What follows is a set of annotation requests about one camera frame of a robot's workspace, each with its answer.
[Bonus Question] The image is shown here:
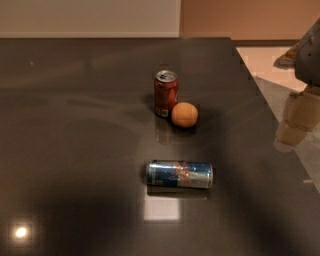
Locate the red soda can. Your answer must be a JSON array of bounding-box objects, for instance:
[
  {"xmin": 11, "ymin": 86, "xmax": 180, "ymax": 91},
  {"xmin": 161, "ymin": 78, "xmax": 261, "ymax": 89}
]
[{"xmin": 154, "ymin": 70, "xmax": 179, "ymax": 118}]

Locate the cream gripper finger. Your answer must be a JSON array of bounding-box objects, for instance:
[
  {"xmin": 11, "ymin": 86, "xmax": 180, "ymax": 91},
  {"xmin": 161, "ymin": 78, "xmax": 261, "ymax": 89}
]
[{"xmin": 276, "ymin": 86, "xmax": 320, "ymax": 146}]

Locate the blue silver redbull can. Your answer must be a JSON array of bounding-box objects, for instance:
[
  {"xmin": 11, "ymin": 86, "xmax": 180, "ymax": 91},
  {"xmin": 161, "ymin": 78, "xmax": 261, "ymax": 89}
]
[{"xmin": 146, "ymin": 160, "xmax": 215, "ymax": 189}]

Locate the orange fruit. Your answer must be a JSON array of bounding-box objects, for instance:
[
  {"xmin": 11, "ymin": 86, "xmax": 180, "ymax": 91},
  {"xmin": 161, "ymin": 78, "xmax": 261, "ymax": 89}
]
[{"xmin": 171, "ymin": 102, "xmax": 198, "ymax": 128}]

